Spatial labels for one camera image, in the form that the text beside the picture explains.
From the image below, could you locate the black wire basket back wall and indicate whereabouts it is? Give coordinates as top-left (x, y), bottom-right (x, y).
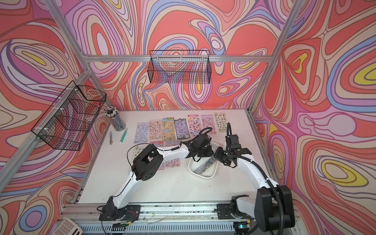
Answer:
top-left (147, 49), bottom-right (212, 84)

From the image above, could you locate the pink cat sticker sheet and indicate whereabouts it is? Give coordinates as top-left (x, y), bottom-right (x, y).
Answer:
top-left (188, 114), bottom-right (202, 137)

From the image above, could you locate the green panda sticker sheet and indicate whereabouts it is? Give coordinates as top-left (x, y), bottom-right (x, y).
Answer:
top-left (162, 117), bottom-right (176, 141)

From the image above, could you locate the blue grey pen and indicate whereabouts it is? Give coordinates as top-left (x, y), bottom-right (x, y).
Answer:
top-left (109, 131), bottom-right (113, 145)

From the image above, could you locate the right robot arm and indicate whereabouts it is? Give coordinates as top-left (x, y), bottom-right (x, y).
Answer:
top-left (214, 122), bottom-right (296, 235)

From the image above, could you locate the black wire basket wall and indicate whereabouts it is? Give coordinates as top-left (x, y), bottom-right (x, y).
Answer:
top-left (31, 81), bottom-right (107, 151)
top-left (147, 49), bottom-right (212, 84)

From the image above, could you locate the mesh pen cup with pens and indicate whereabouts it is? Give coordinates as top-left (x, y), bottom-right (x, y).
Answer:
top-left (104, 106), bottom-right (126, 131)

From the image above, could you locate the green marker pen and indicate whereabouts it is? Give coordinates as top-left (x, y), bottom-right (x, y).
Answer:
top-left (120, 127), bottom-right (128, 143)

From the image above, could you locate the white plastic storage box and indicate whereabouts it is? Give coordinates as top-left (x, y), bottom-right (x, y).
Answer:
top-left (188, 154), bottom-right (219, 179)

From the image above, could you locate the light blue sticker sheet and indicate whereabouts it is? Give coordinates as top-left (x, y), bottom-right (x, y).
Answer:
top-left (134, 122), bottom-right (149, 144)

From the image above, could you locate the black wire basket left wall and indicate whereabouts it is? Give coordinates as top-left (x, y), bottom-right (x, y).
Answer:
top-left (31, 81), bottom-right (107, 151)

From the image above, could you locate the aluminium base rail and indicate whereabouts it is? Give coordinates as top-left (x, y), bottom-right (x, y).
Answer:
top-left (56, 201), bottom-right (263, 235)

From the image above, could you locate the pink food sticker sheet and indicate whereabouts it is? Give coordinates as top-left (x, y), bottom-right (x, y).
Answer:
top-left (149, 119), bottom-right (162, 141)

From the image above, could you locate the green beige sticker sheet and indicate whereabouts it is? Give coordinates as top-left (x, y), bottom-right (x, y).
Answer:
top-left (214, 113), bottom-right (228, 132)

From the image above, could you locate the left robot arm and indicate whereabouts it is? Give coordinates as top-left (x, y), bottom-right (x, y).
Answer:
top-left (99, 127), bottom-right (213, 221)

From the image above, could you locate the purple pink sticker sheet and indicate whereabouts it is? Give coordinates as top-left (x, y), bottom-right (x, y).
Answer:
top-left (201, 114), bottom-right (216, 134)

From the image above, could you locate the white keypad device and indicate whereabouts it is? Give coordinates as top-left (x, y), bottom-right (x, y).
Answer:
top-left (52, 218), bottom-right (83, 235)

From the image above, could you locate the green frog sticker sheet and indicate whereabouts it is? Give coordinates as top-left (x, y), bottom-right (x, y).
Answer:
top-left (132, 145), bottom-right (146, 160)

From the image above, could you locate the dark bonbon drop sticker sheet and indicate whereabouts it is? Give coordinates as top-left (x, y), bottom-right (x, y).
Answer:
top-left (174, 118), bottom-right (190, 140)

